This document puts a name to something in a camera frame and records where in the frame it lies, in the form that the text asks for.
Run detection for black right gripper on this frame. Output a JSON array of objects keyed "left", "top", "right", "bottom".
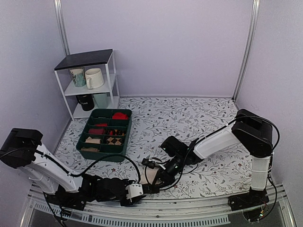
[{"left": 152, "top": 154, "right": 186, "bottom": 191}]

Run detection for cream and brown sock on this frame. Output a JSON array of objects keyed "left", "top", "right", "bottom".
[{"left": 138, "top": 166, "right": 158, "bottom": 184}]

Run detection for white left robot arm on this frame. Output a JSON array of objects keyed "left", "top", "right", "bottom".
[{"left": 0, "top": 128, "right": 152, "bottom": 210}]

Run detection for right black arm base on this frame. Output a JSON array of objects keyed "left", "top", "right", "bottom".
[{"left": 228, "top": 187, "right": 269, "bottom": 211}]

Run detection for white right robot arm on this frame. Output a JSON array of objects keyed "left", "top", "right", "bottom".
[{"left": 151, "top": 109, "right": 276, "bottom": 206}]

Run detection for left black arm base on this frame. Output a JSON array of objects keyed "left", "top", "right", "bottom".
[{"left": 46, "top": 185, "right": 87, "bottom": 210}]

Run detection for floral table mat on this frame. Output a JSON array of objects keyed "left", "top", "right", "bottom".
[{"left": 55, "top": 97, "right": 251, "bottom": 200}]

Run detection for argyle rolled sock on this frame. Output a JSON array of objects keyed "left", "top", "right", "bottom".
[
  {"left": 105, "top": 129, "right": 126, "bottom": 136},
  {"left": 105, "top": 137, "right": 124, "bottom": 146}
]

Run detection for green divided organizer tray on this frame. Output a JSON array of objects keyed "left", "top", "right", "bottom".
[{"left": 76, "top": 109, "right": 132, "bottom": 162}]

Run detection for tan rolled sock front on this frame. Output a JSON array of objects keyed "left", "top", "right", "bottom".
[{"left": 80, "top": 147, "right": 99, "bottom": 152}]

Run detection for beige rolled sock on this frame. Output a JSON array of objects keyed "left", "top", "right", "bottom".
[{"left": 85, "top": 137, "right": 102, "bottom": 144}]

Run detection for dark red rolled sock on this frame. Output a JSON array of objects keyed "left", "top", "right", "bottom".
[{"left": 88, "top": 128, "right": 106, "bottom": 135}]

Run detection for red rolled sock back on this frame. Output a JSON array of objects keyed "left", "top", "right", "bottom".
[{"left": 112, "top": 112, "right": 129, "bottom": 120}]

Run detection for red rolled sock middle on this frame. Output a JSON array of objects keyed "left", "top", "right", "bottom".
[{"left": 94, "top": 123, "right": 107, "bottom": 128}]

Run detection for pale green mug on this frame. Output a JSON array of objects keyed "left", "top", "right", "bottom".
[{"left": 93, "top": 93, "right": 108, "bottom": 109}]

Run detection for black mug with lettering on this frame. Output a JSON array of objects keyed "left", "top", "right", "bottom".
[{"left": 76, "top": 94, "right": 95, "bottom": 111}]

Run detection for cream ceramic mug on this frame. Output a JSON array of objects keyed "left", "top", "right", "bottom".
[{"left": 85, "top": 68, "right": 104, "bottom": 90}]

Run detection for white shelf with black top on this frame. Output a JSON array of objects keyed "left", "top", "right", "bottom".
[{"left": 54, "top": 49, "right": 120, "bottom": 120}]

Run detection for teal patterned mug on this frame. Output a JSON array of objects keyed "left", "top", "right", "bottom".
[{"left": 69, "top": 67, "right": 86, "bottom": 87}]

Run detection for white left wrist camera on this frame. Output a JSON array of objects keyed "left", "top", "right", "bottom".
[{"left": 125, "top": 183, "right": 143, "bottom": 200}]

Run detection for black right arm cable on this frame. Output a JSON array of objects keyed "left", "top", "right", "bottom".
[{"left": 144, "top": 139, "right": 202, "bottom": 190}]

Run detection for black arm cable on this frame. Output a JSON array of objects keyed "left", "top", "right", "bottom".
[
  {"left": 0, "top": 148, "right": 142, "bottom": 185},
  {"left": 144, "top": 139, "right": 202, "bottom": 190}
]

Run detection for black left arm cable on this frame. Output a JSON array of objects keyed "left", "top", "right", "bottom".
[{"left": 0, "top": 148, "right": 142, "bottom": 185}]

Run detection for aluminium front rail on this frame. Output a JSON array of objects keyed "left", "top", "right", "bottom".
[{"left": 20, "top": 184, "right": 300, "bottom": 227}]

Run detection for right aluminium corner post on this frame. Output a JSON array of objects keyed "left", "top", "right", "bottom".
[{"left": 232, "top": 0, "right": 260, "bottom": 103}]

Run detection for aluminium corner post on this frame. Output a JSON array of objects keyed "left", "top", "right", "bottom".
[
  {"left": 232, "top": 0, "right": 260, "bottom": 103},
  {"left": 53, "top": 0, "right": 70, "bottom": 56}
]

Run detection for left aluminium corner post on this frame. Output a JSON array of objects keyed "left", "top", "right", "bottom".
[{"left": 53, "top": 0, "right": 70, "bottom": 56}]

